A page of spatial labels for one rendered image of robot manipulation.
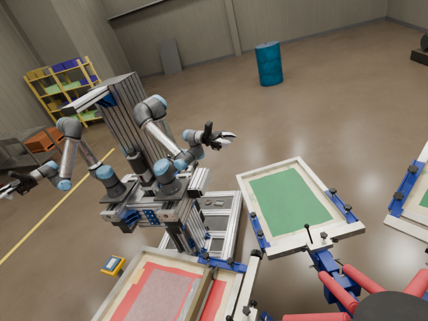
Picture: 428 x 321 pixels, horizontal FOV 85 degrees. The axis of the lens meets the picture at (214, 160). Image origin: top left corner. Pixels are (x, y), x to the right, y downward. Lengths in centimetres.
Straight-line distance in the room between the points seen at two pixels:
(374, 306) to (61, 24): 943
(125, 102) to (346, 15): 1126
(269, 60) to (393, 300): 627
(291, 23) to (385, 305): 1149
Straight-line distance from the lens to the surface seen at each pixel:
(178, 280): 164
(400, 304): 108
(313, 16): 1206
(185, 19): 1263
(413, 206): 161
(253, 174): 209
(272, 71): 694
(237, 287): 146
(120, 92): 165
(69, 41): 948
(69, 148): 181
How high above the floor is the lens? 226
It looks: 32 degrees down
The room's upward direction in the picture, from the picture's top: 18 degrees counter-clockwise
